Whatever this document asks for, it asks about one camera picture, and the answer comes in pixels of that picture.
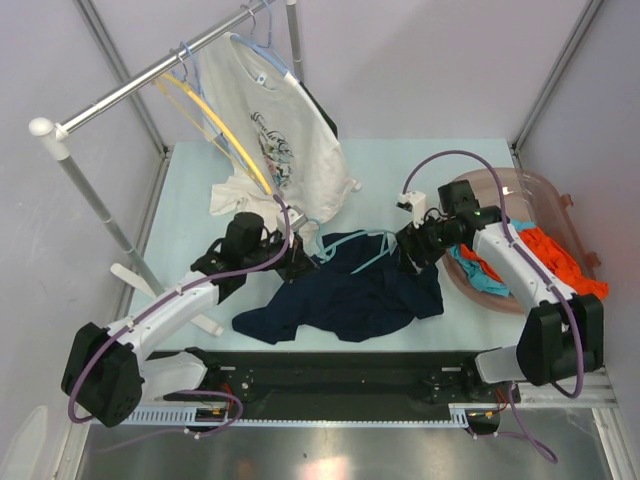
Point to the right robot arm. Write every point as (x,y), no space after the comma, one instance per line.
(563,334)

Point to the orange garment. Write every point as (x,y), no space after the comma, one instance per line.
(560,263)

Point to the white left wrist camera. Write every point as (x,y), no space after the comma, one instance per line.
(292,216)

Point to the pink translucent plastic basket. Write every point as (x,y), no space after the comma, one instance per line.
(529,198)

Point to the green hanger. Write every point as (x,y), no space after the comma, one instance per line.
(377,243)

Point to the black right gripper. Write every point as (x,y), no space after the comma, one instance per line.
(408,239)

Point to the silver clothes rack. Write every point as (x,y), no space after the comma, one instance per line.
(127,92)

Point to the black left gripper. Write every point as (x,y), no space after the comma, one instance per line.
(296,263)

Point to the turquoise garment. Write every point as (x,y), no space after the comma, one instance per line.
(478,273)

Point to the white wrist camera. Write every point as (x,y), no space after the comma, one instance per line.
(415,203)
(292,216)

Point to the white printed t-shirt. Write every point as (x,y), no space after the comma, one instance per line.
(278,124)

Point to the navy blue t-shirt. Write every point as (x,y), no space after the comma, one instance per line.
(376,302)

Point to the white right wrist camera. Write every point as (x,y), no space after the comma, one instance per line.
(415,203)

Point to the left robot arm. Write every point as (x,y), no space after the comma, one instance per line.
(111,370)

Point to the yellow hanger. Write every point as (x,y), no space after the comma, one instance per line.
(244,160)

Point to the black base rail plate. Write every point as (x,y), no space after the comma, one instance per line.
(364,388)

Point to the light blue hanger with shirt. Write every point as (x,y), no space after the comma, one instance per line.
(266,50)

